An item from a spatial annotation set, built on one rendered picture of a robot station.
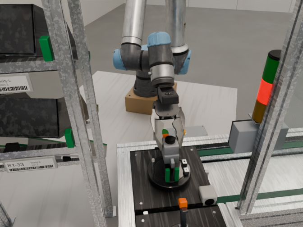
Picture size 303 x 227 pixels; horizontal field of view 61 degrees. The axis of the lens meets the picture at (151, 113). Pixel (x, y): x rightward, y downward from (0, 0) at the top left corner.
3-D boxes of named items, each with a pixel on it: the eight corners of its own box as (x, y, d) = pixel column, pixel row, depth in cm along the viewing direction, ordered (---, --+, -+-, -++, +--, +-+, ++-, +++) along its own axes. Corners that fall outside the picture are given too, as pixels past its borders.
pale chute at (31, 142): (68, 156, 89) (69, 143, 90) (106, 157, 88) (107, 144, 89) (25, 155, 61) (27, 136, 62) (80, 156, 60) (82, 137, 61)
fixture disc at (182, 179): (145, 160, 89) (145, 156, 88) (185, 156, 90) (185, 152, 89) (150, 193, 78) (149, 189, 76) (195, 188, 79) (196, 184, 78)
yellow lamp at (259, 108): (248, 112, 61) (252, 95, 58) (268, 111, 62) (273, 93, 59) (257, 125, 57) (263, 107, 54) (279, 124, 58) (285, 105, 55)
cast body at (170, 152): (161, 150, 82) (161, 132, 78) (174, 148, 82) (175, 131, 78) (165, 169, 75) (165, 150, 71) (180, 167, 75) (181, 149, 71)
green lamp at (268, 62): (257, 74, 55) (263, 52, 53) (279, 73, 56) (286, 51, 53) (268, 86, 51) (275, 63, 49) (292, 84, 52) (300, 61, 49)
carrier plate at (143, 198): (130, 156, 94) (130, 151, 93) (195, 149, 96) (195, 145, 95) (135, 214, 74) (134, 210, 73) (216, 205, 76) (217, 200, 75)
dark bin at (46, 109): (54, 111, 76) (52, 86, 74) (98, 112, 75) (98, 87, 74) (-9, 137, 48) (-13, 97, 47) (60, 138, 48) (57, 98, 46)
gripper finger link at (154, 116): (164, 134, 78) (167, 106, 79) (164, 134, 76) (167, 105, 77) (148, 133, 78) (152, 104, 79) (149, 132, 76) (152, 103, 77)
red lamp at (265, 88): (252, 94, 58) (257, 74, 56) (273, 93, 59) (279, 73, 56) (263, 106, 54) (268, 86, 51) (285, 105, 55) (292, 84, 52)
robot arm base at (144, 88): (141, 81, 142) (140, 65, 136) (167, 86, 137) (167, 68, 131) (128, 94, 130) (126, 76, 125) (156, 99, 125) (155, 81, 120)
